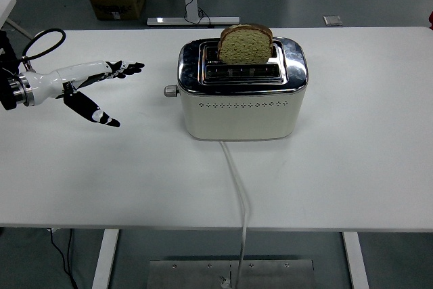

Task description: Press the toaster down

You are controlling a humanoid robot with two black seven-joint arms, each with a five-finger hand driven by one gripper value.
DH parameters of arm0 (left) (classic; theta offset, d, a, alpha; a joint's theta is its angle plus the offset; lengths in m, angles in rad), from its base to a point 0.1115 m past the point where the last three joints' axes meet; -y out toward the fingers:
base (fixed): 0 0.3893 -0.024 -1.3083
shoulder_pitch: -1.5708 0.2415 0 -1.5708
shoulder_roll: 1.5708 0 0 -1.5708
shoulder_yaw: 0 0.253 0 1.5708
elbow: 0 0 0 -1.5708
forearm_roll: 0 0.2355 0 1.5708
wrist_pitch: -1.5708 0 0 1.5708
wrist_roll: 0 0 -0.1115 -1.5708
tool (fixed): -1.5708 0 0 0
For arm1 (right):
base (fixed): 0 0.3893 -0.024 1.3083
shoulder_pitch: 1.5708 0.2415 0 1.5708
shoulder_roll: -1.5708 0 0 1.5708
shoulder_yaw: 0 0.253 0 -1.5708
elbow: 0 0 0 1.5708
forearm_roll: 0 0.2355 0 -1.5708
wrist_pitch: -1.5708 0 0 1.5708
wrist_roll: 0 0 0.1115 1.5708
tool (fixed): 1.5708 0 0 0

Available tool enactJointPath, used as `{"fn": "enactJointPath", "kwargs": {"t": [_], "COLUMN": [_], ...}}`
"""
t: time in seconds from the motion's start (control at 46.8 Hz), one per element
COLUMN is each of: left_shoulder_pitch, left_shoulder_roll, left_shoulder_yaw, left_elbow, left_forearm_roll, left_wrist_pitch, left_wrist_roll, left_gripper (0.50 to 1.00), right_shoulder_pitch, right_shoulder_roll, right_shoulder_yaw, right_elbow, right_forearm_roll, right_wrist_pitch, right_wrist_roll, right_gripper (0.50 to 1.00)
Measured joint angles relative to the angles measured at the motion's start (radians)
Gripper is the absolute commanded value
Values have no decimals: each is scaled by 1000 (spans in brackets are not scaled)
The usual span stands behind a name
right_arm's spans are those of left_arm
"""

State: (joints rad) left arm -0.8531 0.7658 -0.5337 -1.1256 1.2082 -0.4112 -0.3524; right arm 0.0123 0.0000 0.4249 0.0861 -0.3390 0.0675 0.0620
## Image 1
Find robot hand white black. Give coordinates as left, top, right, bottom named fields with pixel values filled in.
left=25, top=60, right=145, bottom=129

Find cream and chrome toaster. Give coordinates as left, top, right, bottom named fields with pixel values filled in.
left=176, top=37, right=309, bottom=141

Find small white side table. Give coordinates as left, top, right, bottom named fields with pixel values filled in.
left=0, top=0, right=35, bottom=41

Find brown cardboard box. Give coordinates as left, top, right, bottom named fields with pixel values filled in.
left=89, top=0, right=147, bottom=21

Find white table leg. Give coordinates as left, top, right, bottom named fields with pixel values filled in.
left=91, top=229, right=120, bottom=289
left=341, top=231, right=370, bottom=289

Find brown bread slice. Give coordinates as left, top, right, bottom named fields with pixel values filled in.
left=216, top=23, right=273, bottom=66

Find black cable under table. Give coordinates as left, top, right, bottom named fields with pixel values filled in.
left=49, top=229, right=78, bottom=289
left=66, top=229, right=73, bottom=271

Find white power cable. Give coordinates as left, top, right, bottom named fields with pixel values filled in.
left=219, top=139, right=253, bottom=289

